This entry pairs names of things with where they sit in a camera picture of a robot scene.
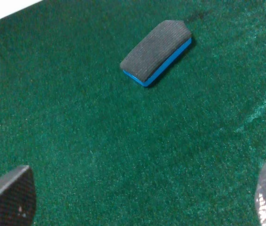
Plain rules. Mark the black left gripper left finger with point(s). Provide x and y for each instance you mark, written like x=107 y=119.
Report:
x=17 y=197

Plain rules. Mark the grey and blue board eraser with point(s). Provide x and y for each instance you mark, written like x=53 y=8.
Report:
x=154 y=53

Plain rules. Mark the green felt table cloth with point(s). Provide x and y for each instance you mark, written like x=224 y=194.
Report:
x=105 y=150

